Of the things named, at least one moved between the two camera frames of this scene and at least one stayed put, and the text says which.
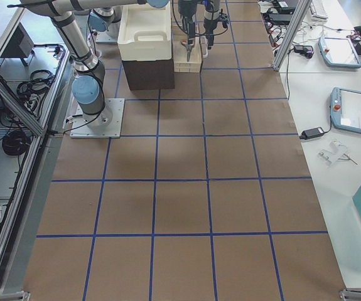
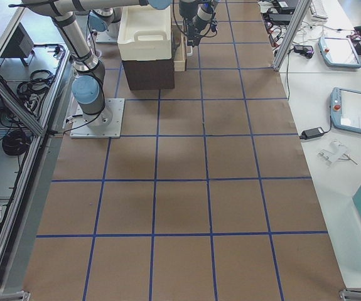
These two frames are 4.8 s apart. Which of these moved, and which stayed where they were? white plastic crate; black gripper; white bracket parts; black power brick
Moved: black gripper
Stayed: black power brick; white bracket parts; white plastic crate
